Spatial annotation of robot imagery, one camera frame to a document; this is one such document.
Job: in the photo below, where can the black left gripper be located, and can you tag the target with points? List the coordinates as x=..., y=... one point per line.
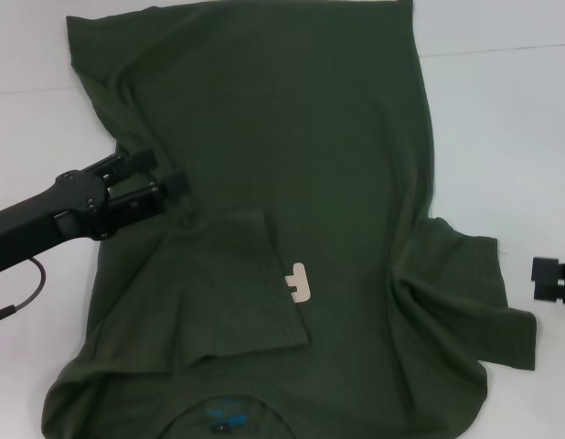
x=45, y=215

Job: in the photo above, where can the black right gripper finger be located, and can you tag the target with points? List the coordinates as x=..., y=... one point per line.
x=550, y=293
x=545, y=270

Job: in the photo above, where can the dark green printed T-shirt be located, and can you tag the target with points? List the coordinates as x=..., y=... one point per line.
x=264, y=137

